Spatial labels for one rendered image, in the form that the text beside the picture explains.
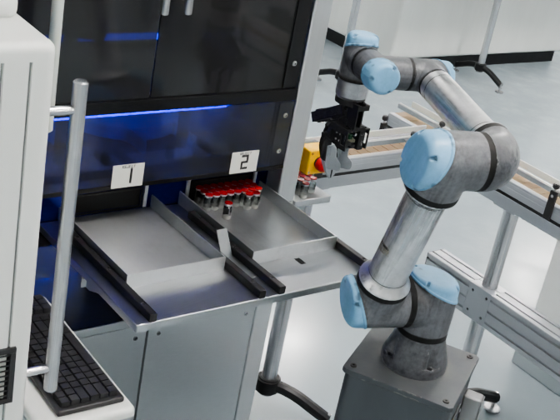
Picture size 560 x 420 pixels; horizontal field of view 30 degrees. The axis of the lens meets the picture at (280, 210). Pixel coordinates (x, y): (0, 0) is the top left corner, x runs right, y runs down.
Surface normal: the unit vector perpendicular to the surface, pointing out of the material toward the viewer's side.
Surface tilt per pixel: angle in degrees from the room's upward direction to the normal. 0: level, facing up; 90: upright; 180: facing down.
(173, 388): 90
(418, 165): 83
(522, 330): 90
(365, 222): 0
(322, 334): 0
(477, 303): 90
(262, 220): 0
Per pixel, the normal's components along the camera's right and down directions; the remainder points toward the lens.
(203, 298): 0.18, -0.89
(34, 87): 0.56, 0.44
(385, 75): 0.30, 0.44
